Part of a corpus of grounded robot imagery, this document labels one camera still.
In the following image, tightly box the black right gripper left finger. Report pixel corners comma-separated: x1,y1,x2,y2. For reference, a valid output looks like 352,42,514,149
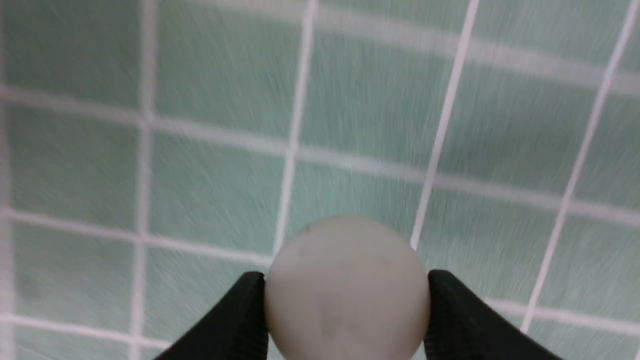
156,271,269,360

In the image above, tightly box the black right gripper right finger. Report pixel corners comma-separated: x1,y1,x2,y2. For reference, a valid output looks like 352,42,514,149
423,269,559,360

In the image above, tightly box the plain white ball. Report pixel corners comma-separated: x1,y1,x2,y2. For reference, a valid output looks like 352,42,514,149
264,215,431,360

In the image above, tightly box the green checkered table cloth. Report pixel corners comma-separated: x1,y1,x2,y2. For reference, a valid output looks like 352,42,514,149
1,0,639,360

